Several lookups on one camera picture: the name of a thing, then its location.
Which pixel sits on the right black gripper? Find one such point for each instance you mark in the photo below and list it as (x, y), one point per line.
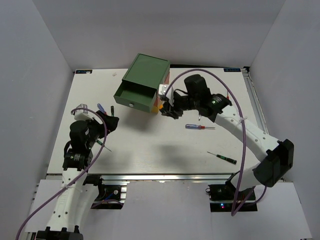
(171, 111)

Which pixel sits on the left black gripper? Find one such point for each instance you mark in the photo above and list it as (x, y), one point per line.
(111, 123)

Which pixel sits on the green top drawer box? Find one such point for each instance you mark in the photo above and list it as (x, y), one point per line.
(140, 83)

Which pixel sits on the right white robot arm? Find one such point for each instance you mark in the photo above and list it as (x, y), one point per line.
(275, 156)

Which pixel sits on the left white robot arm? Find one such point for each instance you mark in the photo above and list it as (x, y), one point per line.
(78, 190)

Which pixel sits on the orange middle drawer box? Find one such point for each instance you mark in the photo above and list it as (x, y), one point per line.
(162, 88)

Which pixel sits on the yellow bottom drawer box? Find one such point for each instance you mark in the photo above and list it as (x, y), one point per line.
(155, 109)

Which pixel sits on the slim black screwdriver left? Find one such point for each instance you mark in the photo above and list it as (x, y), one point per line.
(112, 110)

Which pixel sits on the blue red screwdriver left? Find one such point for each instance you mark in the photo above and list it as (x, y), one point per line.
(100, 108)

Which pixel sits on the slim green screwdriver left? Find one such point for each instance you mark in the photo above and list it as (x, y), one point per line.
(101, 144)

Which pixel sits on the slim green screwdriver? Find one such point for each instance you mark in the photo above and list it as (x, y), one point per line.
(226, 159)
(101, 144)

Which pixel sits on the blue red screwdriver centre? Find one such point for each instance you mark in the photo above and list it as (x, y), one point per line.
(199, 127)

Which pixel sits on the left black logo sticker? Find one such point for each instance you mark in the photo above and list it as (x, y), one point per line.
(83, 71)

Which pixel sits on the black logo sticker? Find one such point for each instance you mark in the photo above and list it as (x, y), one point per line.
(83, 71)
(231, 70)

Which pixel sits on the right black logo sticker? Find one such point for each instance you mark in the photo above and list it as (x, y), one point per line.
(231, 70)

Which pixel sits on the slim green screwdriver right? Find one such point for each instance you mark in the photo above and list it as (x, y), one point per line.
(226, 159)

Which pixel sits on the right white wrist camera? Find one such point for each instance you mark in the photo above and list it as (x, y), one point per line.
(168, 95)

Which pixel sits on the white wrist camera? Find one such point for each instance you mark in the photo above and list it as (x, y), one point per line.
(168, 95)
(82, 113)

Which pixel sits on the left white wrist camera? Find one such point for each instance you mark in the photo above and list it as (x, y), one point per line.
(82, 113)

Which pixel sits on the aluminium front rail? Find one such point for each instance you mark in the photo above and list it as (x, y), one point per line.
(166, 177)

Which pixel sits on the aluminium rail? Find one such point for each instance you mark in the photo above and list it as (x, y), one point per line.
(166, 177)
(255, 103)

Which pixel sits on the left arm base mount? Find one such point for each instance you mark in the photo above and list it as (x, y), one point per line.
(109, 195)

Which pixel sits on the aluminium right side rail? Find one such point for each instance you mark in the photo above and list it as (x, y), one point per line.
(255, 103)

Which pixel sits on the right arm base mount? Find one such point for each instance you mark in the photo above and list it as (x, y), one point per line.
(221, 199)

